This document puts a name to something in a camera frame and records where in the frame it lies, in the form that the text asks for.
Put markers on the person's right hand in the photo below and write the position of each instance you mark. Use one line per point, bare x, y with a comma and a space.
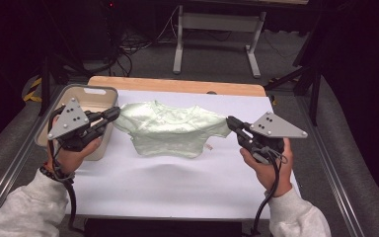
271, 179

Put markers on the aluminium floor rail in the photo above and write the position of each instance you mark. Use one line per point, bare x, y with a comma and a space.
11, 169
335, 184

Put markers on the yellow black striped tape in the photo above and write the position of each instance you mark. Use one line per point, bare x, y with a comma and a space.
33, 95

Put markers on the white table mat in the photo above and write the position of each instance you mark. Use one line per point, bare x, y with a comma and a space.
177, 191

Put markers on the person's left hand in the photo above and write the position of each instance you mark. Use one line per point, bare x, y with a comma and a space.
72, 159

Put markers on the black tripod stand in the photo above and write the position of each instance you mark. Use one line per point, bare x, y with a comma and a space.
315, 98

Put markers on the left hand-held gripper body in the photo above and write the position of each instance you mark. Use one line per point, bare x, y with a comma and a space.
69, 121

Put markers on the black metal stand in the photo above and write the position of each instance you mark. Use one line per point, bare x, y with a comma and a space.
44, 92

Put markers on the light green baby shirt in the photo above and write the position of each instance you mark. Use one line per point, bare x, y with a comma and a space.
167, 131

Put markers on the black equipment case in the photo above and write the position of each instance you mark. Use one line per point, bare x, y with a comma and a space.
98, 33

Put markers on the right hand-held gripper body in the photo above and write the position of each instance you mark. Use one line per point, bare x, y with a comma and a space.
273, 128

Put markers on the grey metal desk frame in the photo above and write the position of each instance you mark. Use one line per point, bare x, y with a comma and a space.
220, 22

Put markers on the beige plastic basket grey rim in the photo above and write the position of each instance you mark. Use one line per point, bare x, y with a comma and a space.
95, 102

